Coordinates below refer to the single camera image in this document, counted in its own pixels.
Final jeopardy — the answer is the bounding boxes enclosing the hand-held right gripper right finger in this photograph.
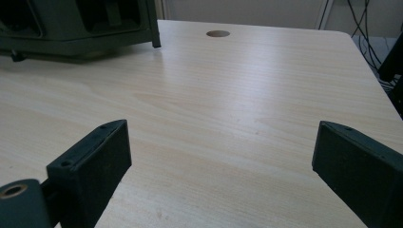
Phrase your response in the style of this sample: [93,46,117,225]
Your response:
[311,120,403,228]

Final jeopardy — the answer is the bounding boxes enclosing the dark green machine housing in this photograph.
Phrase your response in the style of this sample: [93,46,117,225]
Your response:
[0,0,163,63]

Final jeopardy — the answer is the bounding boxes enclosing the white metal post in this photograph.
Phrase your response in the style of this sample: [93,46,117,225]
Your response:
[315,0,336,31]

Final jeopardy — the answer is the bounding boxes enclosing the black cable bundle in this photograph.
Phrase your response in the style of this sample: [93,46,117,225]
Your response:
[346,0,401,93]

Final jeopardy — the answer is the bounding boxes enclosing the black thin cable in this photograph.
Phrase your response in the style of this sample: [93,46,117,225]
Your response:
[317,0,331,30]

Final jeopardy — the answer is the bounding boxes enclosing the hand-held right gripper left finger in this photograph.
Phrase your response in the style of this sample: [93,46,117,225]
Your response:
[41,119,133,228]

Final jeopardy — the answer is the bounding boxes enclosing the black furniture piece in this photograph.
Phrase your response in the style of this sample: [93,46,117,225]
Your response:
[377,31,403,120]

